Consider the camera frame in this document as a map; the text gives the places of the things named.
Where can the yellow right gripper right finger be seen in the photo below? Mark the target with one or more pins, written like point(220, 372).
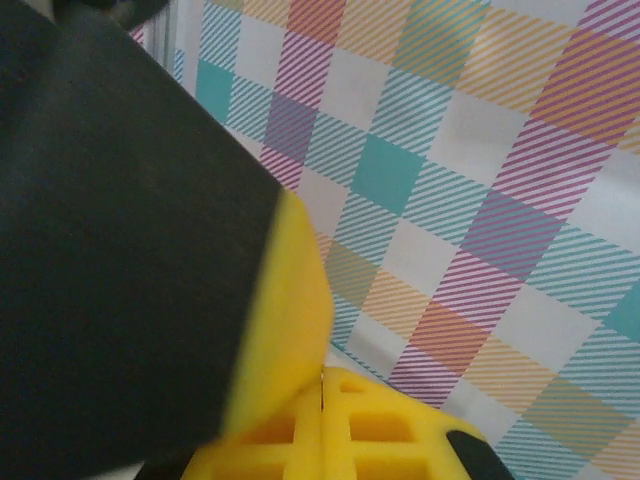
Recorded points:
point(335, 450)

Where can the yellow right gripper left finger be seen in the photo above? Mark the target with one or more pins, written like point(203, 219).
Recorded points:
point(305, 450)

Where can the aluminium table frame rail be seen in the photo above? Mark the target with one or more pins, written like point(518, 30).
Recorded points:
point(165, 45)

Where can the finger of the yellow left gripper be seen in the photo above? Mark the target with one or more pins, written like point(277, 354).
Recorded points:
point(125, 250)

